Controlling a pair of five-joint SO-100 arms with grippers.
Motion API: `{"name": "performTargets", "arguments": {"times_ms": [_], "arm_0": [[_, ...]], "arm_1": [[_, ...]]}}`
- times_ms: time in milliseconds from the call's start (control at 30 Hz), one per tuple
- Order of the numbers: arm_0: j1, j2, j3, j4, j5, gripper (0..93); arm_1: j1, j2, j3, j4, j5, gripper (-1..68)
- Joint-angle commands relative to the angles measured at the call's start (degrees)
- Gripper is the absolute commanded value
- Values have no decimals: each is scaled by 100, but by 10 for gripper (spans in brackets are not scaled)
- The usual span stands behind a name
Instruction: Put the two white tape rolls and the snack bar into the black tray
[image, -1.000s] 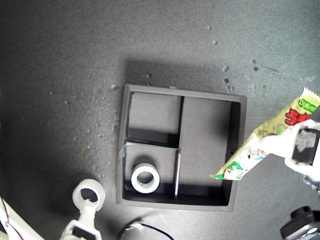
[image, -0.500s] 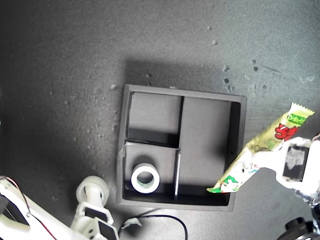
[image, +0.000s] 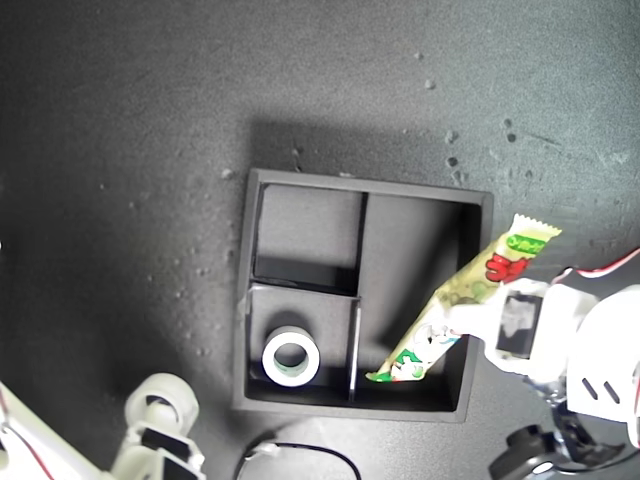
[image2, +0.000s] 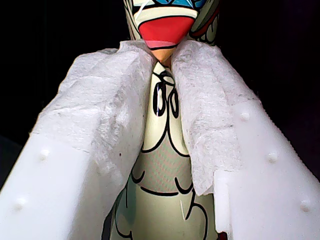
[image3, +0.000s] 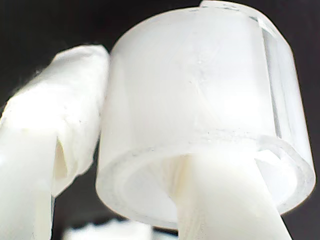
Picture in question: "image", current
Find thin black cable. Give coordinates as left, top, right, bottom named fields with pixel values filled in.
left=234, top=442, right=362, bottom=480

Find green printed snack bar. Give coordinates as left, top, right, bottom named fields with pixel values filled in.
left=363, top=213, right=563, bottom=384

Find red black white arm wires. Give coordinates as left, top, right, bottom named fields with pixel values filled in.
left=0, top=389, right=51, bottom=477

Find white tape roll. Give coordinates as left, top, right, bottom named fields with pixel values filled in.
left=261, top=325, right=321, bottom=387

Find black tray with wells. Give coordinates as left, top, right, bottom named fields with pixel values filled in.
left=230, top=168, right=495, bottom=425

